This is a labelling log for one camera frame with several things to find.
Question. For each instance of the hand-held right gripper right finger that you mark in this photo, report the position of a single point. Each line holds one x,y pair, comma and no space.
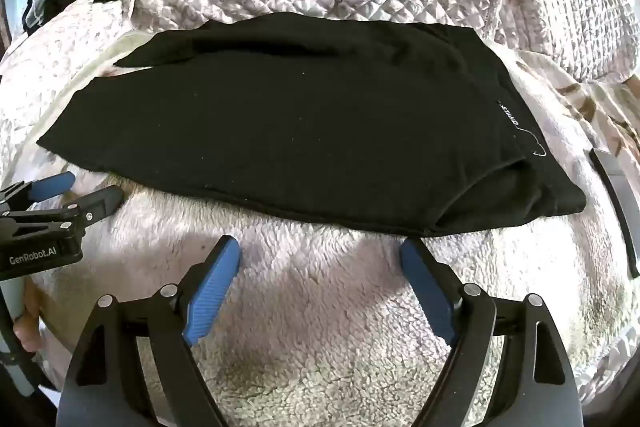
430,292

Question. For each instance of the person's left hand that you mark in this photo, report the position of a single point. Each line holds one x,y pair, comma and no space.
27,329

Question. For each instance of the white floral quilted cover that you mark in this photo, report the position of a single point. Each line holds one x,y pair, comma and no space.
55,52

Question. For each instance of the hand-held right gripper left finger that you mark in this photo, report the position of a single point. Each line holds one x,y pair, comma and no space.
210,292

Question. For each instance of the black pants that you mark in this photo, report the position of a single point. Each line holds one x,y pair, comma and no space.
300,132

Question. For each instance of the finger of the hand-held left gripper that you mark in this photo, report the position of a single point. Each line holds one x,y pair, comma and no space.
52,187
97,202

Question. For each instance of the floral fleece blanket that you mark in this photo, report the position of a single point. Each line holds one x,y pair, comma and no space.
310,307

